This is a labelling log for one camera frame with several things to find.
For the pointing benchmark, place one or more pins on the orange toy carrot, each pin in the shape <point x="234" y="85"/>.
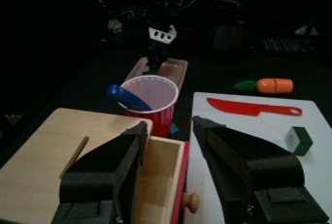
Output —
<point x="269" y="85"/>

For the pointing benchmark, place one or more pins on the red plastic cup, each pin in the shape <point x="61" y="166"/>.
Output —
<point x="152" y="100"/>

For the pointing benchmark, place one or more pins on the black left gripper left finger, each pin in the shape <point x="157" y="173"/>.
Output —
<point x="107" y="169"/>

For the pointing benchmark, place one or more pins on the green toy sushi roll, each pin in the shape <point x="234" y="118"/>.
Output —
<point x="298" y="140"/>

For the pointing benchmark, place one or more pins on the red toy knife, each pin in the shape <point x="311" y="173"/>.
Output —
<point x="250" y="107"/>

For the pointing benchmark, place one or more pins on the brown rectangular tray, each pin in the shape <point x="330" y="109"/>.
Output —
<point x="172" y="69"/>

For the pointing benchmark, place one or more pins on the white cutting board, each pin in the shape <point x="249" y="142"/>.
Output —
<point x="267" y="131"/>

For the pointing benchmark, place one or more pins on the wooden drawer with red front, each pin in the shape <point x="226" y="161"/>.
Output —
<point x="162" y="169"/>

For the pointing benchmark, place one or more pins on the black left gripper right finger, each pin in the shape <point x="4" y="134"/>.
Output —
<point x="254" y="169"/>

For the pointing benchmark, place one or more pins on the blue plastic utensil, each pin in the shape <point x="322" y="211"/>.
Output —
<point x="127" y="98"/>

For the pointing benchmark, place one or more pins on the small teal toy piece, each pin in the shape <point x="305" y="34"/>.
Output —
<point x="174" y="129"/>

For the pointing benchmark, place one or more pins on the wooden box with slot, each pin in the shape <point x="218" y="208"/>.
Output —
<point x="42" y="156"/>

